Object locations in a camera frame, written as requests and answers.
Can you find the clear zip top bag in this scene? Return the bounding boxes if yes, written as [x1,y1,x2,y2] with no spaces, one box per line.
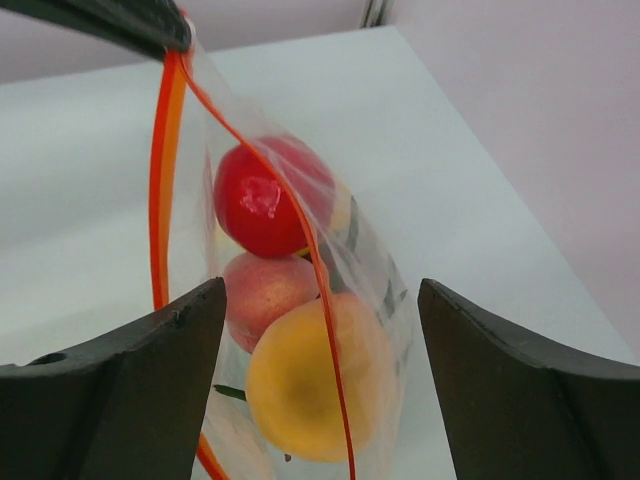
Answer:
[148,44,417,479]

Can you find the fake pink peach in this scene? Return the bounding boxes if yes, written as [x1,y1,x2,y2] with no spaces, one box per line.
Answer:
[223,252,319,353]

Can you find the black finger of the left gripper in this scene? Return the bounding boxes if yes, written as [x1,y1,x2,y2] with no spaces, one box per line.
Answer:
[1,0,192,61]

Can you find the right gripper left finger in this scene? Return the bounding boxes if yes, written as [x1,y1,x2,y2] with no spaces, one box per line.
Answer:
[1,278,226,479]

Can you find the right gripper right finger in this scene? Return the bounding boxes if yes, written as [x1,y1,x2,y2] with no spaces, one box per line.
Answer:
[417,279,639,479]

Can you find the fake orange fruit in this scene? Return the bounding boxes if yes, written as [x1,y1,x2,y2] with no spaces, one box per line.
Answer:
[245,293,395,463]

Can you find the fake yellow lemon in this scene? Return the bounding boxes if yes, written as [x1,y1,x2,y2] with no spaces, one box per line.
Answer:
[328,180,352,232]

